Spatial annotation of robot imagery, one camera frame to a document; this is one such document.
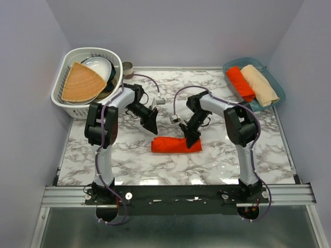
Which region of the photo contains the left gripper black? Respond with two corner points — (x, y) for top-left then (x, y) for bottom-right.
(126, 102), (158, 135)

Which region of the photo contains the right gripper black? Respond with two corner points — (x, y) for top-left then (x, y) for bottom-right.
(178, 110), (210, 149)

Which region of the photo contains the orange t shirt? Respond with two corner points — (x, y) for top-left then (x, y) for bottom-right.
(151, 136), (202, 153)
(226, 66), (255, 102)

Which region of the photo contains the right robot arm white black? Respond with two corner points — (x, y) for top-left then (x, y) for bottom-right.
(179, 90), (263, 203)

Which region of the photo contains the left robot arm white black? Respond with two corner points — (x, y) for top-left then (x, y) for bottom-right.
(84, 84), (158, 204)

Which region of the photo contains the dark dish in basket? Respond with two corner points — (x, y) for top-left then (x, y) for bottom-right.
(89, 54), (119, 94)

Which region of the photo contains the rolled orange t shirt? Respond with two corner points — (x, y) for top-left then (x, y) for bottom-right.
(226, 66), (255, 102)

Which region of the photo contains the white bowl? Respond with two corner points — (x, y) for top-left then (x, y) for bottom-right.
(81, 56), (112, 81)

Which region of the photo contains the woven wicker fan tray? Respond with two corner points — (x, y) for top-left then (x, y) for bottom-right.
(61, 62), (107, 102)

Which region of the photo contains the white plastic basket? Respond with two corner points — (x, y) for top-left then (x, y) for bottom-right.
(51, 47), (123, 119)

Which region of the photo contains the blue transparent plastic bin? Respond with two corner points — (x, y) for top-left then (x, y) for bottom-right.
(222, 57), (285, 112)

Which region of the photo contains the rolled beige t shirt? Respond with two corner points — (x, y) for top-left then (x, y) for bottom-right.
(240, 65), (279, 107)

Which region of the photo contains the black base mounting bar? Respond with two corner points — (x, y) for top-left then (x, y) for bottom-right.
(85, 184), (268, 216)

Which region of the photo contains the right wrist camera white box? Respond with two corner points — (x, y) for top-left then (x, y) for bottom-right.
(169, 114), (180, 124)

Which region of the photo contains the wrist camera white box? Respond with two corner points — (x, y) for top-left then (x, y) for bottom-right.
(150, 98), (166, 109)
(169, 114), (180, 124)

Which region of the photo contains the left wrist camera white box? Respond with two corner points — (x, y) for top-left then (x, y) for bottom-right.
(150, 98), (166, 109)

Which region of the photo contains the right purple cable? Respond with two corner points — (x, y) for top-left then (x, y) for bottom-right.
(173, 86), (273, 223)

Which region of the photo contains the purple cable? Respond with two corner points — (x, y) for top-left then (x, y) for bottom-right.
(95, 74), (160, 227)
(173, 86), (273, 223)

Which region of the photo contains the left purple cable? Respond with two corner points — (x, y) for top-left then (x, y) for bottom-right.
(95, 74), (160, 227)

